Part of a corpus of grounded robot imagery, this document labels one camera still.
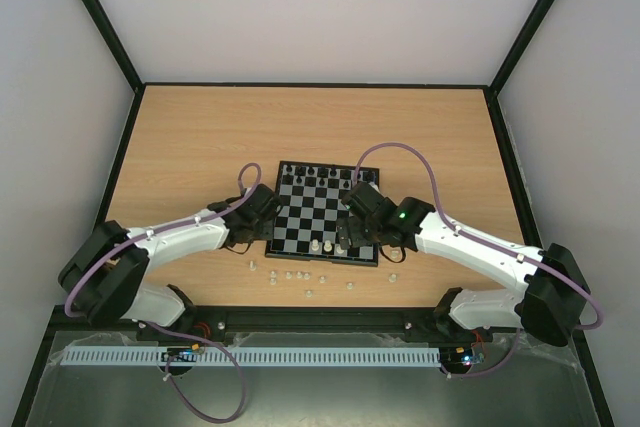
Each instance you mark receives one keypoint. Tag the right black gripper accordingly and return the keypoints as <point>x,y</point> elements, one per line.
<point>351,235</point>

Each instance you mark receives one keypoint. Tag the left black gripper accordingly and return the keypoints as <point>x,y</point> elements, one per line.
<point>268,229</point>

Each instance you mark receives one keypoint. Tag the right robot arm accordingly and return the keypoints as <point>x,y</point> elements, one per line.
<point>541,291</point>

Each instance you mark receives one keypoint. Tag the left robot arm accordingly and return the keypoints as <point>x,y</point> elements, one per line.
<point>105,280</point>

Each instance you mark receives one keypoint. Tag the black white chessboard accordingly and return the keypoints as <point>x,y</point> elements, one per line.
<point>310,212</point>

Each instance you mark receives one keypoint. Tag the black aluminium frame rail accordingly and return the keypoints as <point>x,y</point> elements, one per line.
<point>320,319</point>

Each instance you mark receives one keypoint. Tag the light blue cable duct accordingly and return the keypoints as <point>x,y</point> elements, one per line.
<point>252,357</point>

